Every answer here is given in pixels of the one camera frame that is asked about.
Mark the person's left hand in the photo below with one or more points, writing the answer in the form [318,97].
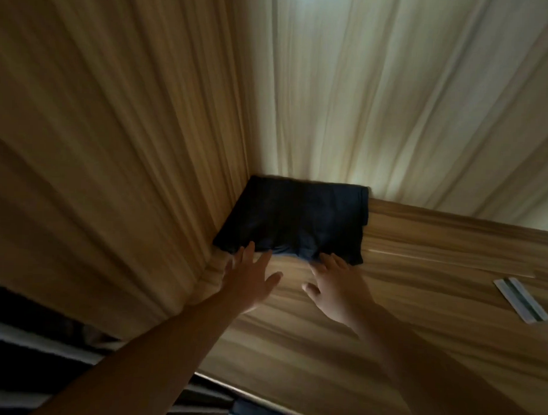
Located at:
[249,280]

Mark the person's right hand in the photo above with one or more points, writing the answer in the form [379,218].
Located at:
[343,292]

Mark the black long-sleeve shirt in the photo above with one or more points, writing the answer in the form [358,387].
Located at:
[296,219]

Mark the wooden wardrobe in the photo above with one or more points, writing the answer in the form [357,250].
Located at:
[124,119]

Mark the frosted wardrobe sliding door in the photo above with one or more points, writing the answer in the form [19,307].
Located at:
[26,362]

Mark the person's right forearm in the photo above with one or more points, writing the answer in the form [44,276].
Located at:
[429,381]

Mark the white grey flat strip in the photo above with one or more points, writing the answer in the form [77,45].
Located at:
[522,300]

